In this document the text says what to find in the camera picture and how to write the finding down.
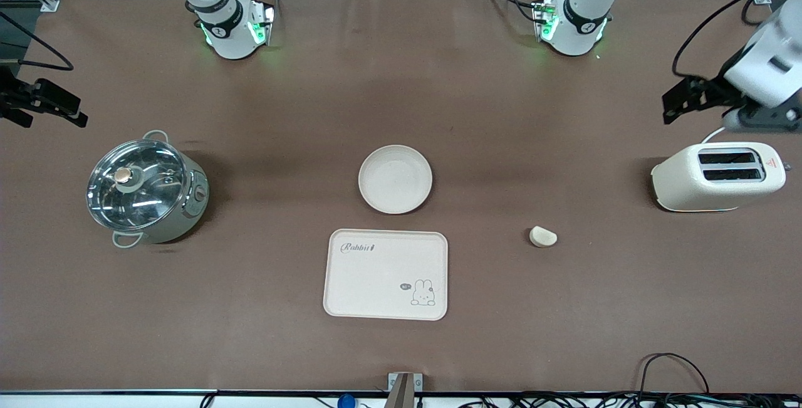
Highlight white steamed bun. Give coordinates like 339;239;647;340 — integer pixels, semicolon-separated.
529;225;558;249

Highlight round cream plate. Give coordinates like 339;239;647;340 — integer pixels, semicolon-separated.
358;144;434;215

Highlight green-lit arm base box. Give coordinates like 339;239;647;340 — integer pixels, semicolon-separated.
246;0;277;46
532;0;560;43

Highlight cream rabbit print tray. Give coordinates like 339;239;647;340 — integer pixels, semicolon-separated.
322;228;449;322

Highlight cream two-slot toaster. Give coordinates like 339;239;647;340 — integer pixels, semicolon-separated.
650;141;792;213

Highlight glass pot lid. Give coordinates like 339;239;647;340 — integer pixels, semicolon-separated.
86;139;192;233

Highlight steel cooking pot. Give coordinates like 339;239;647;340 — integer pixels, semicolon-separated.
86;130;210;249

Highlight brown table cloth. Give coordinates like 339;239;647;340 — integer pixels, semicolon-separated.
0;0;802;395

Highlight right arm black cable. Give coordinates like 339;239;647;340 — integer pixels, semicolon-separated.
0;12;75;72

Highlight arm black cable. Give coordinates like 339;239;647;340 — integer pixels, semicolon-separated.
0;12;75;72
673;0;785;78

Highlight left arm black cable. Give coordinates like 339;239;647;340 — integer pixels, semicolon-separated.
673;0;785;78

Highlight black base box cable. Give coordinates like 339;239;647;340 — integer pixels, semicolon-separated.
479;0;541;24

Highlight black looped cable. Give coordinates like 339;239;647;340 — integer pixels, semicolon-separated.
638;352;710;397

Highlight grey metal bracket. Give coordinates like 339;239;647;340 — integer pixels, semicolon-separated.
387;372;423;408

